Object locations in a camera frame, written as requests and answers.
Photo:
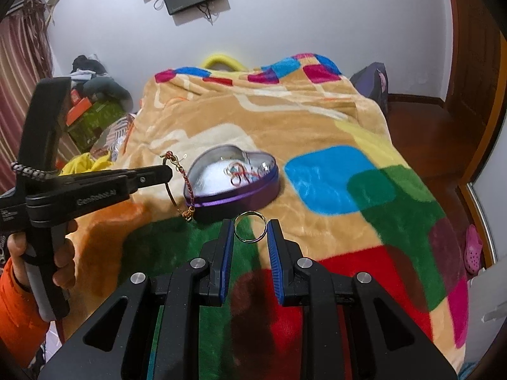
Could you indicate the purple backpack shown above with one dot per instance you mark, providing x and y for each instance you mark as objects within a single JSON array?
[{"x": 372, "y": 83}]

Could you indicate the white wardrobe door with hearts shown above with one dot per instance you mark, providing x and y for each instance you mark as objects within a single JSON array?
[{"x": 493, "y": 213}]

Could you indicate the purple heart-shaped tin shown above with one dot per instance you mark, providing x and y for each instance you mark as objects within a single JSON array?
[{"x": 233, "y": 198}]

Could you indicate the yellow foam loop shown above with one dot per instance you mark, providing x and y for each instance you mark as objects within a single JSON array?
[{"x": 222, "y": 57}]

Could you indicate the person's left hand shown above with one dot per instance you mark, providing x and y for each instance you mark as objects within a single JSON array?
[{"x": 65, "y": 263}]

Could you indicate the pink clog shoe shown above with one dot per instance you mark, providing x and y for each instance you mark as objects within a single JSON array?
[{"x": 474, "y": 249}]

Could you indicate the pile of clothes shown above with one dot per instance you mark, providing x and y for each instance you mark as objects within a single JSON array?
[{"x": 99, "y": 81}]

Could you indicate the colourful patchwork blanket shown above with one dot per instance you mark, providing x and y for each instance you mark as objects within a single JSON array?
[{"x": 277, "y": 126}]

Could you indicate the striped patterned bag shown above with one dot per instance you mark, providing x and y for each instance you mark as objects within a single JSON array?
[{"x": 117, "y": 134}]

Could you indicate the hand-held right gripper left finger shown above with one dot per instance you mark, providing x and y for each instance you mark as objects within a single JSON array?
[{"x": 225, "y": 261}]

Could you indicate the brown wooden door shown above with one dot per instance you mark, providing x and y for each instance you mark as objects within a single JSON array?
[{"x": 475, "y": 47}]

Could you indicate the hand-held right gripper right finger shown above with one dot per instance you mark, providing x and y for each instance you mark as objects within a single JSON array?
[{"x": 274, "y": 261}]

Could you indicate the green box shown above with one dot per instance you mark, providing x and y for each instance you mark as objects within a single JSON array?
[{"x": 95, "y": 124}]

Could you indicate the orange box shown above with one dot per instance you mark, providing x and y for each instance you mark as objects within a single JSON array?
[{"x": 79, "y": 107}]

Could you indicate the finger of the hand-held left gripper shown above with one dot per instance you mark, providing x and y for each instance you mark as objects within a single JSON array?
[{"x": 152, "y": 178}]

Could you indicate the striped red curtain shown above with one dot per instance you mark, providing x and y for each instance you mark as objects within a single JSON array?
[{"x": 21, "y": 87}]

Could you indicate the yellow cloth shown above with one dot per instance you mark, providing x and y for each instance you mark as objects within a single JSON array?
[{"x": 85, "y": 164}]

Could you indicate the white suitcase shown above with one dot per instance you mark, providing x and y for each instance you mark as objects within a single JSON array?
[{"x": 495, "y": 301}]

